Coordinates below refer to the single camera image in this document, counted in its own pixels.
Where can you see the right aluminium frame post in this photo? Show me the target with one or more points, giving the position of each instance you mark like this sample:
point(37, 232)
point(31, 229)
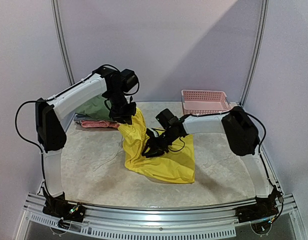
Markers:
point(256, 51)

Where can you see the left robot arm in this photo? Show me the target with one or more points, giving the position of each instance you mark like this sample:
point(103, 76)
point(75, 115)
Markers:
point(110, 83)

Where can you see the aluminium frame post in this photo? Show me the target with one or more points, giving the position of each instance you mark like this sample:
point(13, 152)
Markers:
point(55, 6)
point(256, 51)

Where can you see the green tank top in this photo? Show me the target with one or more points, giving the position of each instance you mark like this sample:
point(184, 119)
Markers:
point(94, 108)

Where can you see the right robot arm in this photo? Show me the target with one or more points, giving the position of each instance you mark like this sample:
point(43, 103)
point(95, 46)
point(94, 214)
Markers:
point(241, 133)

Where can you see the pink plastic basket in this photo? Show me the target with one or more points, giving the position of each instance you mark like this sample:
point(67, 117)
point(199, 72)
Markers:
point(201, 102)

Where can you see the folded grey garment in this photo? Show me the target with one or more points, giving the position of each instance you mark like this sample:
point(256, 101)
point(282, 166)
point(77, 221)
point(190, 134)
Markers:
point(82, 117)

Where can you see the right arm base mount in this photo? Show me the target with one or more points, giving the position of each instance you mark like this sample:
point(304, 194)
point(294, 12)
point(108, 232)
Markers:
point(263, 213)

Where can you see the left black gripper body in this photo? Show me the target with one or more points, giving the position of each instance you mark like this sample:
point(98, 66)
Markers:
point(120, 110)

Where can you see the aluminium front rail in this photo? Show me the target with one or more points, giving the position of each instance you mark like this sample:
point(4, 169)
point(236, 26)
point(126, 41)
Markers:
point(127, 223)

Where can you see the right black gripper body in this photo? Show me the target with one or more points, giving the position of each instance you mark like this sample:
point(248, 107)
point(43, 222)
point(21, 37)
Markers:
point(155, 144)

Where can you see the folded pink garment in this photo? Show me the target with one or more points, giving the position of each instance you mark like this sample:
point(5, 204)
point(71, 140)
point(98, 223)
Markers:
point(99, 124)

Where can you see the left aluminium frame post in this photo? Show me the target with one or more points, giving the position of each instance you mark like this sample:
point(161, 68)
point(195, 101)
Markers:
point(55, 6)

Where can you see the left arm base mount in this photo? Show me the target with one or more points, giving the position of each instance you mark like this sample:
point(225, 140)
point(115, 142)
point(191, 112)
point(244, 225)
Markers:
point(61, 208)

